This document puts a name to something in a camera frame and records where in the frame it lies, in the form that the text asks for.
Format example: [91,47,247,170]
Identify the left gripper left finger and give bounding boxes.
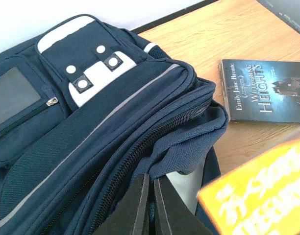
[94,174,150,235]

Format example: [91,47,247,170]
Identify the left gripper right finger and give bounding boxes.
[154,176,211,235]

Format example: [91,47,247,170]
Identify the orange Treehouse book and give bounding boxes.
[197,139,300,235]

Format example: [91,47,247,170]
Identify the navy blue student backpack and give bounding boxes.
[0,14,228,235]

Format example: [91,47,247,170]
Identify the dark blue fantasy book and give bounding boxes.
[219,59,300,123]

